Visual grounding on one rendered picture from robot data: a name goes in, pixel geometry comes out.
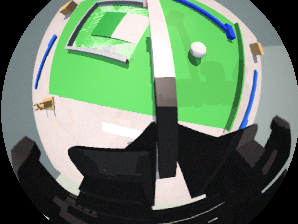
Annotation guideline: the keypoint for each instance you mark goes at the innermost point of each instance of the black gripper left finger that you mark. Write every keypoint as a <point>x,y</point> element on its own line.
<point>137,162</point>

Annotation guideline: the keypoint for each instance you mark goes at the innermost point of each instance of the white golf ball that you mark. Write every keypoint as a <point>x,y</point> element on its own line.
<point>198,49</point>

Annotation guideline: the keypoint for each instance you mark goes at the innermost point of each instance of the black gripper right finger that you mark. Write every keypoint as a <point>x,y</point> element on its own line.
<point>201,156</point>

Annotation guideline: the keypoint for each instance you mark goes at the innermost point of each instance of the orange cube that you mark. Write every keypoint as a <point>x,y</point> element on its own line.
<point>256,48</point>
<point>68,8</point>

